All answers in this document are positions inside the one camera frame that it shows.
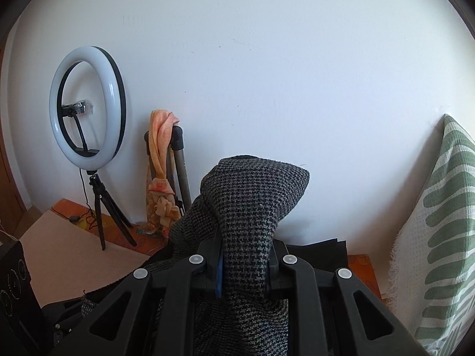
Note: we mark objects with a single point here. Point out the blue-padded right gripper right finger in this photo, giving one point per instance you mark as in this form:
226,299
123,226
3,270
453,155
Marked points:
333,313

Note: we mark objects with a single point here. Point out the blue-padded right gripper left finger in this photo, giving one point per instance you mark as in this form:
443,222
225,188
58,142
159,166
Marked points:
151,312

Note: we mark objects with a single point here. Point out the dark grey tweed shorts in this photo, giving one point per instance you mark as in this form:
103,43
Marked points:
243,198

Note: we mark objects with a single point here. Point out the green striped white pillow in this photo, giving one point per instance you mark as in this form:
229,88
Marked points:
431,277

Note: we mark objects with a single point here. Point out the pink bed blanket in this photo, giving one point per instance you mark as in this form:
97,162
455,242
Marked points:
65,261

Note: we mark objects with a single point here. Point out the black folded garment yellow print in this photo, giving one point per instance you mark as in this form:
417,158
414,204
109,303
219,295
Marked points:
328,255

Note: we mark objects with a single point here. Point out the orange floral scarf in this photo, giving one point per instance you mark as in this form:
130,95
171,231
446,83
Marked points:
161,208

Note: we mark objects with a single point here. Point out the folded tripod with grey legs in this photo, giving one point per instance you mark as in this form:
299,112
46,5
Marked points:
176,170

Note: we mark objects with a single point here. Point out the white ring light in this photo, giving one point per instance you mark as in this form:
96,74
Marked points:
66,127

